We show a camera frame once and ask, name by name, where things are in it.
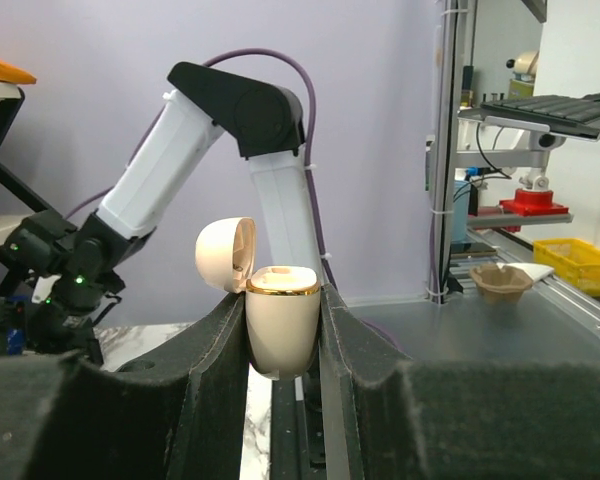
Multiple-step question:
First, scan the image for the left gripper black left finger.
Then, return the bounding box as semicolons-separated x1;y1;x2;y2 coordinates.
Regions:
0;294;249;479

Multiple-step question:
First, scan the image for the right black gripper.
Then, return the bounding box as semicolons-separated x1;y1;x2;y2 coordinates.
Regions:
0;209;126;366

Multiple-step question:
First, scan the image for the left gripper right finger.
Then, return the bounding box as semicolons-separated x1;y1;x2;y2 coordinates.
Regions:
319;286;600;479

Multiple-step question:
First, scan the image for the beige earbud charging case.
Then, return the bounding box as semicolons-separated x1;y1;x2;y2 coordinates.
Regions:
195;217;321;381

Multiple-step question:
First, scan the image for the orange kettle chips bag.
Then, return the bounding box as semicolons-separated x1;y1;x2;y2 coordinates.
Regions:
0;59;37;85

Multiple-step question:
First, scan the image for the yellow plastic bin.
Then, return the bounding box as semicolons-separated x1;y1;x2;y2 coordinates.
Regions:
533;238;600;297

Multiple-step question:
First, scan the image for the red plastic part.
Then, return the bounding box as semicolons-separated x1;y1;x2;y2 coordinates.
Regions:
499;189;569;216

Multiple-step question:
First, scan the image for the black keyboard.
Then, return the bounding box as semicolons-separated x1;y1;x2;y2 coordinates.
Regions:
480;93;600;139

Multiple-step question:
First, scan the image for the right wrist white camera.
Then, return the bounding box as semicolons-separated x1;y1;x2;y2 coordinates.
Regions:
31;275;60;304

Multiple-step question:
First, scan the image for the black frame shelf rack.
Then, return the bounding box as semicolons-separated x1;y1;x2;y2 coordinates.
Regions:
0;52;61;301

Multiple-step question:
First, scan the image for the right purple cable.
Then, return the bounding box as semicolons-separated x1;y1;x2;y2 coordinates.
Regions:
62;48;406;351

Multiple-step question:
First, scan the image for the aluminium frame post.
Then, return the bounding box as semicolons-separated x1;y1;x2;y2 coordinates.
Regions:
427;1;471;305

